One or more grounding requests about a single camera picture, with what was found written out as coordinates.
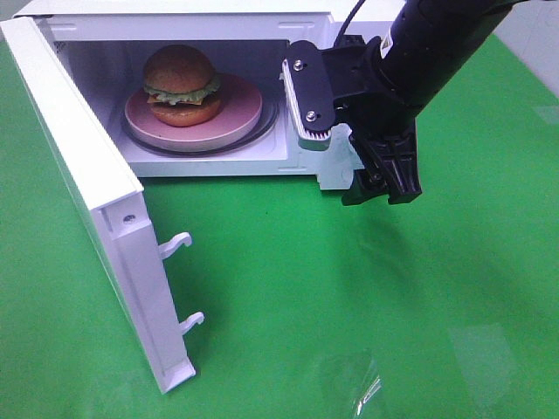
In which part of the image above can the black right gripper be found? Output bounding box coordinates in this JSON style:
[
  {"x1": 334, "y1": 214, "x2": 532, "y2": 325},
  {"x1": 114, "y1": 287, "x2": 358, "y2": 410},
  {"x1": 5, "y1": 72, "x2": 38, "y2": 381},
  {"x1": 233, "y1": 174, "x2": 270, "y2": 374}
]
[{"x1": 340, "y1": 37, "x2": 422, "y2": 206}]

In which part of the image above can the pink round plate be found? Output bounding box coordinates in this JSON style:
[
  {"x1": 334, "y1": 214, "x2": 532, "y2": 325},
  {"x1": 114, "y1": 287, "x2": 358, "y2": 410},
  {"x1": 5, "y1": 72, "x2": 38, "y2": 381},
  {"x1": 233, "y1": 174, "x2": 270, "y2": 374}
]
[{"x1": 125, "y1": 74, "x2": 264, "y2": 153}]

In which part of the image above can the burger with lettuce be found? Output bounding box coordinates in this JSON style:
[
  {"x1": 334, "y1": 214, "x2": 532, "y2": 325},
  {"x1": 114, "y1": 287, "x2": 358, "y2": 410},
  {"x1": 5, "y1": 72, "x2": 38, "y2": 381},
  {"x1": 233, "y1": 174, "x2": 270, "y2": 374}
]
[{"x1": 143, "y1": 45, "x2": 221, "y2": 127}]

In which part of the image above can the white microwave door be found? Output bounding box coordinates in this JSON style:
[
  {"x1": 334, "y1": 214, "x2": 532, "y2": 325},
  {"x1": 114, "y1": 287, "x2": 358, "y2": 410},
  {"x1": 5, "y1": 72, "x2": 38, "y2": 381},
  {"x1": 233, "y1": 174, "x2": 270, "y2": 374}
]
[{"x1": 1, "y1": 17, "x2": 204, "y2": 393}]

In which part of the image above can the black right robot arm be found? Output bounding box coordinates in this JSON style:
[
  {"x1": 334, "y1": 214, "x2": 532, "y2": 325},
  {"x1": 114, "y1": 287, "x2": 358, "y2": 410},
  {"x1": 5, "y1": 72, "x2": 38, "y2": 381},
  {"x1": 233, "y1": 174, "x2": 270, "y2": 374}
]
[{"x1": 335, "y1": 1, "x2": 514, "y2": 205}]

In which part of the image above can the glass turntable plate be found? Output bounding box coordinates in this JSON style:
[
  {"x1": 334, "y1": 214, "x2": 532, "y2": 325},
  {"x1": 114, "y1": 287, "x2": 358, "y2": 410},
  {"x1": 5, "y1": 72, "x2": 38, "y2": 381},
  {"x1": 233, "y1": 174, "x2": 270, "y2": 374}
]
[{"x1": 122, "y1": 95, "x2": 279, "y2": 156}]

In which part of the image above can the white microwave oven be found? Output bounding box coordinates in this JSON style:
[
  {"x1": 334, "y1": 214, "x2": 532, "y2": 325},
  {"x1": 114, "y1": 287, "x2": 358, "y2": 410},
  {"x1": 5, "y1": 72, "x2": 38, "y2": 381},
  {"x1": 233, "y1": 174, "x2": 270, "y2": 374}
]
[{"x1": 12, "y1": 0, "x2": 420, "y2": 192}]

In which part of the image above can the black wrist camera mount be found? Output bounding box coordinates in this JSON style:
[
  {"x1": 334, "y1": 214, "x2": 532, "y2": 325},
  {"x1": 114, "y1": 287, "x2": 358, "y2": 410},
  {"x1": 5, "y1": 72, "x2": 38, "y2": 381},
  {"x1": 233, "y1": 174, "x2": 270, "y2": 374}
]
[{"x1": 282, "y1": 35, "x2": 366, "y2": 151}]

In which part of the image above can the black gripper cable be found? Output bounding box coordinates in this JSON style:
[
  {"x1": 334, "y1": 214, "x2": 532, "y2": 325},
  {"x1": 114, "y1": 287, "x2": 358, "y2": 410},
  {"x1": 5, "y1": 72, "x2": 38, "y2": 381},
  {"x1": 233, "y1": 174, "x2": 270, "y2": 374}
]
[{"x1": 334, "y1": 0, "x2": 368, "y2": 47}]

